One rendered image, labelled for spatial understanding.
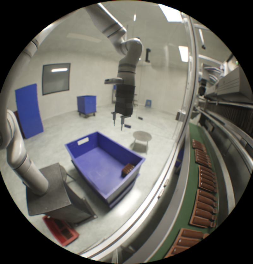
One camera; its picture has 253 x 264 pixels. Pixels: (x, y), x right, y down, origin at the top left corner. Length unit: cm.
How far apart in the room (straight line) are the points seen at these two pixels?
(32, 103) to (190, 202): 259
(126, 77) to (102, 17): 24
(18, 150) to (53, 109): 354
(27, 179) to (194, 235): 45
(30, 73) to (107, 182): 395
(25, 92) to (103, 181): 240
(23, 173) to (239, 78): 74
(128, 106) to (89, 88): 395
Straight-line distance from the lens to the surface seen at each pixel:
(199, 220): 24
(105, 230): 88
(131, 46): 34
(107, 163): 85
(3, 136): 28
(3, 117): 27
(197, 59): 65
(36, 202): 46
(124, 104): 32
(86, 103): 254
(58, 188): 42
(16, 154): 33
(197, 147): 48
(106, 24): 34
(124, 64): 33
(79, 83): 403
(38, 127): 254
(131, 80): 32
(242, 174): 43
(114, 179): 75
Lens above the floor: 88
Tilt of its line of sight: 28 degrees down
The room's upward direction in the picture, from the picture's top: 6 degrees clockwise
